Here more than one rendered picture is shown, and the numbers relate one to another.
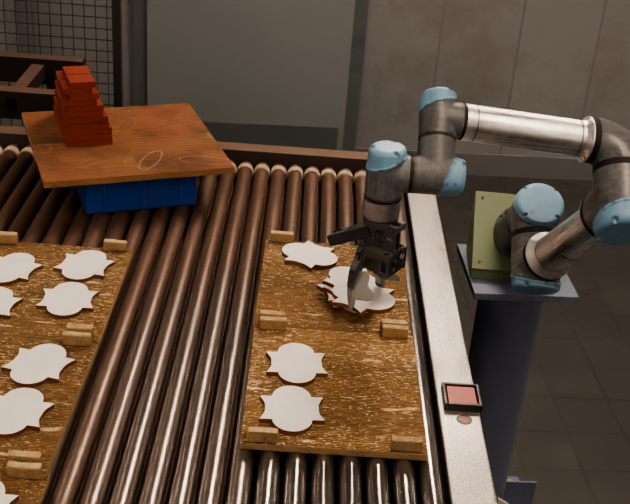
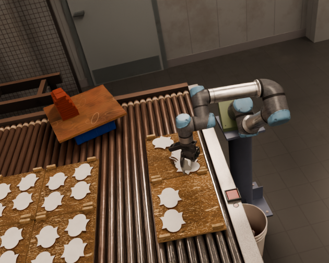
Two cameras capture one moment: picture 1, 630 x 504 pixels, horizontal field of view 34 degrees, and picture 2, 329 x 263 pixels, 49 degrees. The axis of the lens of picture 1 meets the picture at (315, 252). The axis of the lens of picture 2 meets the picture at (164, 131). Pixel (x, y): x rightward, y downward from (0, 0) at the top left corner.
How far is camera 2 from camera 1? 0.54 m
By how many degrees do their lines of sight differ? 10
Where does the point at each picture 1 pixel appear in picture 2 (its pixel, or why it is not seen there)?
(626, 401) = (286, 139)
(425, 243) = not seen: hidden behind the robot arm
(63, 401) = (90, 240)
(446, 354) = (222, 175)
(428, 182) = (201, 127)
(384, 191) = (185, 133)
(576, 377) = (267, 134)
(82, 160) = (70, 126)
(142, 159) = (92, 118)
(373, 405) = (201, 209)
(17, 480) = not seen: outside the picture
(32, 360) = (74, 224)
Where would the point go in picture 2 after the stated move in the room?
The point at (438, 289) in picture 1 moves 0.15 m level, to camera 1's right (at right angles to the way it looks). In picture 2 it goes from (213, 143) to (236, 139)
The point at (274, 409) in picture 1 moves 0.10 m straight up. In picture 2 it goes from (166, 223) to (163, 210)
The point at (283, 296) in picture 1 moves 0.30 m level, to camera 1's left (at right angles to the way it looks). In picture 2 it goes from (157, 165) to (109, 174)
